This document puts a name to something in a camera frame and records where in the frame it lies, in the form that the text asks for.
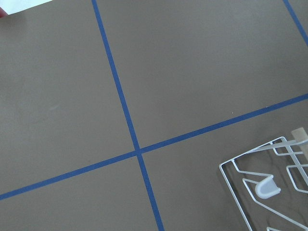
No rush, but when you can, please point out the white wire cup holder rack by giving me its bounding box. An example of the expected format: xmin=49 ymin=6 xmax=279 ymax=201
xmin=219 ymin=136 xmax=308 ymax=231

